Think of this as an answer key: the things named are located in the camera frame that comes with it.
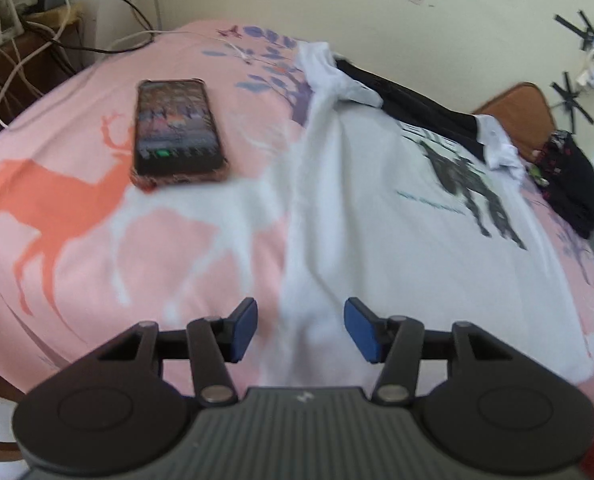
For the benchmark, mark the pink printed bed sheet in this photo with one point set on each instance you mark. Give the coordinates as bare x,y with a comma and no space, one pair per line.
187,250

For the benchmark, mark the black garment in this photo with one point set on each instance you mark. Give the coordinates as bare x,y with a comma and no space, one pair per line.
417,105

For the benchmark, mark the white printed t-shirt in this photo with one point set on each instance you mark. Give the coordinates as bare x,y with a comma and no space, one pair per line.
377,240

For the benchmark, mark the yellowed power strip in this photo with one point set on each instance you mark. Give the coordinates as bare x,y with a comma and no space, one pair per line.
52,17

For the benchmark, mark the black dotted cloth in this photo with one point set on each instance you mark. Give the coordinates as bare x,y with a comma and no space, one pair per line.
572,185

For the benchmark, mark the smartphone in clear case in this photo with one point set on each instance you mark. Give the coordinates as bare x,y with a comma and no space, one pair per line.
174,125

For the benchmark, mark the brown wooden headboard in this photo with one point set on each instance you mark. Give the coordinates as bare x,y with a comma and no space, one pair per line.
519,115

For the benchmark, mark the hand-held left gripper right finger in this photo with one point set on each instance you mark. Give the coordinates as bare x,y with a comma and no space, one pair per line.
359,331

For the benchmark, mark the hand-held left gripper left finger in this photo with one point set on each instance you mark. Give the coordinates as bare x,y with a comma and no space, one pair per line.
242,331

